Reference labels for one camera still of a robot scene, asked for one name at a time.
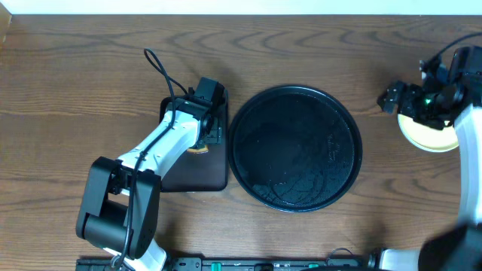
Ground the green yellow sponge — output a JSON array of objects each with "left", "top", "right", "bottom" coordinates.
[{"left": 187, "top": 145, "right": 209, "bottom": 154}]

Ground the yellow plate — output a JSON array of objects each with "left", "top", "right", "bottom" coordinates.
[{"left": 398, "top": 114, "right": 459, "bottom": 153}]

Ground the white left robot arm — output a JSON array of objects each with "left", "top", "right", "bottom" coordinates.
[{"left": 75, "top": 97, "right": 227, "bottom": 270}]

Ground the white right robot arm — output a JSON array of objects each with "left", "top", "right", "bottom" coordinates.
[{"left": 368, "top": 83, "right": 481, "bottom": 270}]

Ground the black rectangular tray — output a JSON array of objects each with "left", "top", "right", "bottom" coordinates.
[{"left": 161, "top": 93, "right": 229, "bottom": 193}]

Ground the black round tray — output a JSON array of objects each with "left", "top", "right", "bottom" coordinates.
[{"left": 228, "top": 85, "right": 363, "bottom": 212}]

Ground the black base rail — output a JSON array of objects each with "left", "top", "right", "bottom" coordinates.
[{"left": 75, "top": 248, "right": 370, "bottom": 271}]

